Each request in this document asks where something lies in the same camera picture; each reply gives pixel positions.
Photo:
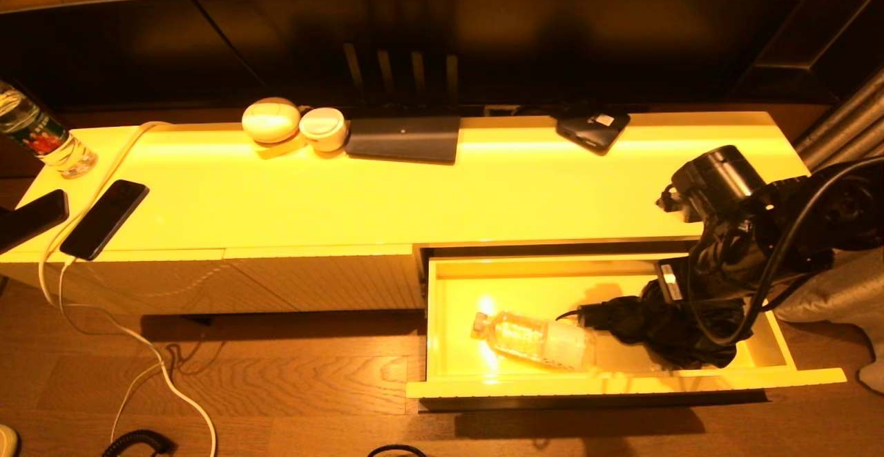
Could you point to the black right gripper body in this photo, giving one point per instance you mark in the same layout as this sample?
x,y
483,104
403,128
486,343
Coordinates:
x,y
718,277

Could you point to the black umbrella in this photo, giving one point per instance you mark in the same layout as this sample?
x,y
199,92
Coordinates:
x,y
663,336

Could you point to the clear plastic water bottle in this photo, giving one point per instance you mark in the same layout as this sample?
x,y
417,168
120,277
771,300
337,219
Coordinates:
x,y
539,341

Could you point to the white cabinet drawer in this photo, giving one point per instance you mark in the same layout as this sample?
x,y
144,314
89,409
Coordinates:
x,y
469,346

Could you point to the cream ribbed sideboard cabinet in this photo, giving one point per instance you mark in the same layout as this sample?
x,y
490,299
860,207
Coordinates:
x,y
311,195

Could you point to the small black stickered device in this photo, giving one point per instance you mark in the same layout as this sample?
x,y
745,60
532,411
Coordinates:
x,y
594,132

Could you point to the black television screen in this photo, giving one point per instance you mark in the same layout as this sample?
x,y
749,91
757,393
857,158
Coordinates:
x,y
552,43

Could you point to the dark grey antenna router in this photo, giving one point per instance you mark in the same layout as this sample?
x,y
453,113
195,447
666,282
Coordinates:
x,y
404,139

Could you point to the white round device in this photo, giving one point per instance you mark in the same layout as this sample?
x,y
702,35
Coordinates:
x,y
323,128

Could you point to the white oval device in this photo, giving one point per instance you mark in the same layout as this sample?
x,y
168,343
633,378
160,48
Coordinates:
x,y
271,121

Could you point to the black smartphone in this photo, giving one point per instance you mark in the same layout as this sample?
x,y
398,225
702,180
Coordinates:
x,y
31,217
103,219

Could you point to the water bottle with colourful label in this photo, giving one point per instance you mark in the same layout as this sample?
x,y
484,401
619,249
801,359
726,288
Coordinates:
x,y
41,136

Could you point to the white sneaker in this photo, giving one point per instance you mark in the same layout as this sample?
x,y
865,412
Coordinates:
x,y
7,442

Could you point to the dark wooden wall shelf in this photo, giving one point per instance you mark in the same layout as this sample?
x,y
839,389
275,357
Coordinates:
x,y
829,29

